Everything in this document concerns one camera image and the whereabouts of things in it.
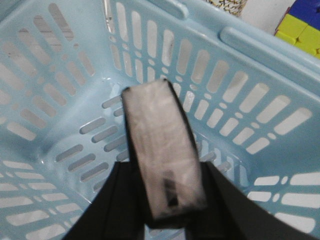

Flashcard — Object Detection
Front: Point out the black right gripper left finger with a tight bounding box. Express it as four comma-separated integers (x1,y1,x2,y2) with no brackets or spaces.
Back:
64,162,145,240

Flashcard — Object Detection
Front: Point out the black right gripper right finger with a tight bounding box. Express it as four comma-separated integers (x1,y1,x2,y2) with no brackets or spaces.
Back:
185,161,314,240

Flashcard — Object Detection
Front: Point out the white tissue pack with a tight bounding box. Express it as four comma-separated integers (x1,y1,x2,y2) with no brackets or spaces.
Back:
121,78,207,225

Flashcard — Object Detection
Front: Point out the light blue plastic basket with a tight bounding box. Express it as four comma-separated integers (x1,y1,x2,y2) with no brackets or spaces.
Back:
0,0,320,240

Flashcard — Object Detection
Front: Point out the colourful puzzle cube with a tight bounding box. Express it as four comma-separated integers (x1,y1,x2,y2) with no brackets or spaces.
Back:
274,0,320,59

